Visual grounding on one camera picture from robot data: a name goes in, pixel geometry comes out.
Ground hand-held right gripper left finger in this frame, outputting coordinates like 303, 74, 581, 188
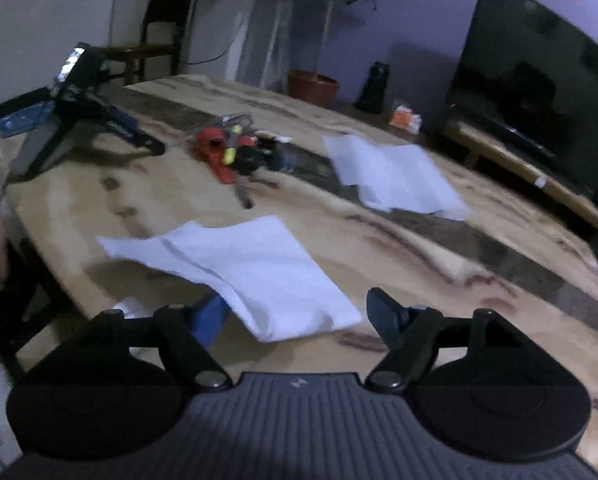
54, 292, 233, 393

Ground orange tissue pack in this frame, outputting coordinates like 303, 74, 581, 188
390, 105, 423, 133

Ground red plastic tool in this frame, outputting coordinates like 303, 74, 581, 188
193, 127, 237, 185

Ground low wooden media cabinet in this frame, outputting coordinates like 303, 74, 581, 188
331, 102, 450, 148

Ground potted green tree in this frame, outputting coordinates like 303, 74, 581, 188
286, 0, 405, 108

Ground grey curtain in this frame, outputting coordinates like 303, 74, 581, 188
229, 0, 300, 93

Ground dark wooden chair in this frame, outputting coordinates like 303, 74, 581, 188
106, 0, 200, 86

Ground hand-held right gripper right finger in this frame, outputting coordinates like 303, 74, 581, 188
365, 286, 537, 394

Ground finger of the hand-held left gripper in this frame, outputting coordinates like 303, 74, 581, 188
86, 92, 166, 157
11, 110, 74, 181

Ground yellow highlighter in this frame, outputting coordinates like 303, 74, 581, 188
221, 125, 242, 166

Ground black flat television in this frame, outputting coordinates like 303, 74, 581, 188
446, 0, 598, 216

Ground translucent white plastic sheet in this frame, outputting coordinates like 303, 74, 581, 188
323, 134, 472, 222

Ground wooden television riser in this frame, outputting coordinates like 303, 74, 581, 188
444, 117, 598, 231

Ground glasses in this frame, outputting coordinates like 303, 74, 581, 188
206, 114, 255, 131

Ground white cloth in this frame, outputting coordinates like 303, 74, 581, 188
96, 215, 364, 345

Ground black cone speaker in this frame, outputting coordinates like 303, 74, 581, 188
354, 61, 391, 115

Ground red black marker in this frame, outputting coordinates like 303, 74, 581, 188
234, 132, 267, 176

